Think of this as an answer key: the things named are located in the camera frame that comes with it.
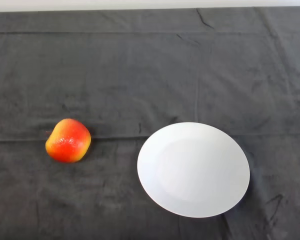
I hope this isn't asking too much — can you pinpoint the red and yellow apple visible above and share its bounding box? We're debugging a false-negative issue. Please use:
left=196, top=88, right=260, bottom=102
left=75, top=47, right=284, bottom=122
left=45, top=118, right=92, bottom=164

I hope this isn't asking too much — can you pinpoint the white round plate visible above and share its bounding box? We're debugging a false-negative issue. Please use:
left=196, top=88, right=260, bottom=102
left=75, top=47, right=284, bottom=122
left=136, top=121, right=251, bottom=219

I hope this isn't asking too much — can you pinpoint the black cloth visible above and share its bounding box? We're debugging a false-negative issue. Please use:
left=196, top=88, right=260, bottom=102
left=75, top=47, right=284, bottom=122
left=0, top=5, right=300, bottom=240

